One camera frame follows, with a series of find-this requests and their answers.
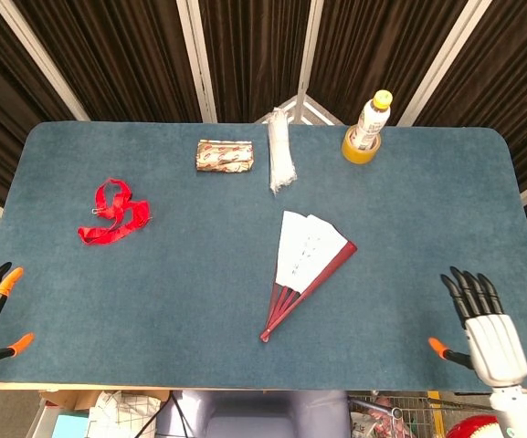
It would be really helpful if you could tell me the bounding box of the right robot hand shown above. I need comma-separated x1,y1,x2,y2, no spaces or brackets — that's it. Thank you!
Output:
428,266,527,390

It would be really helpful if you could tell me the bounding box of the red-ribbed white paper folding fan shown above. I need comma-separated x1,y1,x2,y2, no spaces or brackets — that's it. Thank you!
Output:
258,210,358,343

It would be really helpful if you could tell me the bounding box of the red round helmet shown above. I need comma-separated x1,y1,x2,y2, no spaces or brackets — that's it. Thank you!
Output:
445,413,501,438

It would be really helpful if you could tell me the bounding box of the brown cardboard box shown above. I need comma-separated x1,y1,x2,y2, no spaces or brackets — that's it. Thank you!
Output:
38,390,109,412

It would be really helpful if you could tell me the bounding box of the teal box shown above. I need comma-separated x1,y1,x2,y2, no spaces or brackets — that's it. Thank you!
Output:
52,412,91,438

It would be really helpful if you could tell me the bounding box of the white checked cloth bag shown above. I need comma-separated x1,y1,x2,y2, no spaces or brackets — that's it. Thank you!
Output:
87,391,162,438

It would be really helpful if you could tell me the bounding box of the blue felt table mat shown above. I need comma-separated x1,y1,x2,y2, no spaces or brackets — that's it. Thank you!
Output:
0,120,527,393

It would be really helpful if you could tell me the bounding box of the yellow tape roll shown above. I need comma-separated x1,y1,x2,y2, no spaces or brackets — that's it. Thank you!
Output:
341,126,383,164

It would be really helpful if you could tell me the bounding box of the purple robot torso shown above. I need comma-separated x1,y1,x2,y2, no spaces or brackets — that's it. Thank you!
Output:
155,390,351,438

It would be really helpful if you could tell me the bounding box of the white bottle with yellow cap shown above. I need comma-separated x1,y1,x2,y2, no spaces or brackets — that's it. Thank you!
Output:
355,89,394,151

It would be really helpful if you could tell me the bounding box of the clear bag of white straws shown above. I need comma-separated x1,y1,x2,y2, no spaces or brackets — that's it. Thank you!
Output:
267,107,298,196

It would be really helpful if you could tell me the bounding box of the white triangular screen foot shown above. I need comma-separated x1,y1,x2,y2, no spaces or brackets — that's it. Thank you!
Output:
253,94,344,127

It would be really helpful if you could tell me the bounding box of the gold foil snack packet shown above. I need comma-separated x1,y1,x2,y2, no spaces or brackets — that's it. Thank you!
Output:
195,140,254,174

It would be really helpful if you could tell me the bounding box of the brown curtain partition screen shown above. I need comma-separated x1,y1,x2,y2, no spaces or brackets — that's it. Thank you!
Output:
0,0,527,220

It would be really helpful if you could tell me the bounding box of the metal wire basket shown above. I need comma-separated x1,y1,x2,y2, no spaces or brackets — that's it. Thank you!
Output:
349,391,497,438

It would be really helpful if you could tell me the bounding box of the red ribbon lanyard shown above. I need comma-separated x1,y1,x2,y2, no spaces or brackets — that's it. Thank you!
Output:
77,178,151,246

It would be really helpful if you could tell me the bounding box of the black torso cable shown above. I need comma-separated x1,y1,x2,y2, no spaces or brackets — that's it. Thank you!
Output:
170,391,192,438

